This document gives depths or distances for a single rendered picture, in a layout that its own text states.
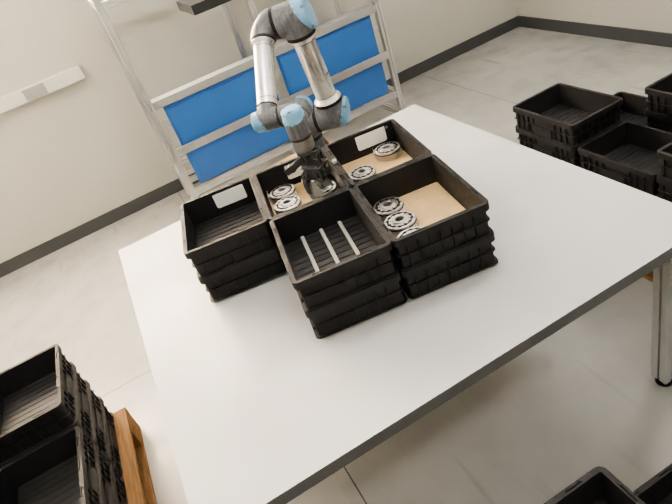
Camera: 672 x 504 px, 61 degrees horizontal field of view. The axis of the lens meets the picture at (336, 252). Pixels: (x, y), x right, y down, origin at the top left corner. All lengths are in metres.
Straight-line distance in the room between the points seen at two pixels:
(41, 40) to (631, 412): 4.08
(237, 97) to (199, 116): 0.28
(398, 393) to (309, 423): 0.24
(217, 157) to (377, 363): 2.63
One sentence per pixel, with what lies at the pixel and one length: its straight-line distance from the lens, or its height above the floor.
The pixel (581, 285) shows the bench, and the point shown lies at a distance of 1.70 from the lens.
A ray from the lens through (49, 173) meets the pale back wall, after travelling 4.78.
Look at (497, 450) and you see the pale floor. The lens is 2.21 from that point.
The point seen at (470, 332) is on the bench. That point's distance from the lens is 1.60.
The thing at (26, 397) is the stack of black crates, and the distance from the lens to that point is 2.63.
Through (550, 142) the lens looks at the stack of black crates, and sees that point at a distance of 2.88.
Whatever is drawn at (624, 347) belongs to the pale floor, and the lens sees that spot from 2.50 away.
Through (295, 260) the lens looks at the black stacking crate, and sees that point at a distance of 1.85.
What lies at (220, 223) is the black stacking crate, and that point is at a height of 0.83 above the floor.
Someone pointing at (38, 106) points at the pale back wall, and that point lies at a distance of 4.66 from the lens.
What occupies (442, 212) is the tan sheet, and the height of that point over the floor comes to 0.83.
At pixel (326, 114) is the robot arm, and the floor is 1.00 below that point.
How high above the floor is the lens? 1.83
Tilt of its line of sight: 33 degrees down
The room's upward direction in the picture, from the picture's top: 20 degrees counter-clockwise
